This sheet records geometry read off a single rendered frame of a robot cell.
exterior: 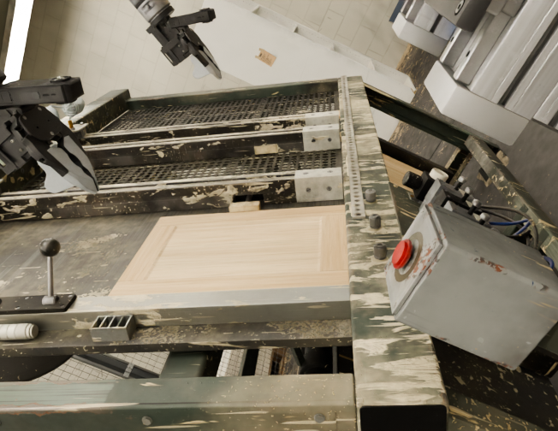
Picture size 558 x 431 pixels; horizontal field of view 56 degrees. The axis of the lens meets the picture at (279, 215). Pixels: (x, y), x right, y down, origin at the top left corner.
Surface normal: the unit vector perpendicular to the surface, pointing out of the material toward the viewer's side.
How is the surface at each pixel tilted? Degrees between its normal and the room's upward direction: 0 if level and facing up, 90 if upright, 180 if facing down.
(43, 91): 87
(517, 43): 90
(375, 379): 60
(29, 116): 118
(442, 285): 90
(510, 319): 90
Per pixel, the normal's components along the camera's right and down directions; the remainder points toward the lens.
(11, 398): -0.11, -0.90
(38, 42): -0.11, 0.46
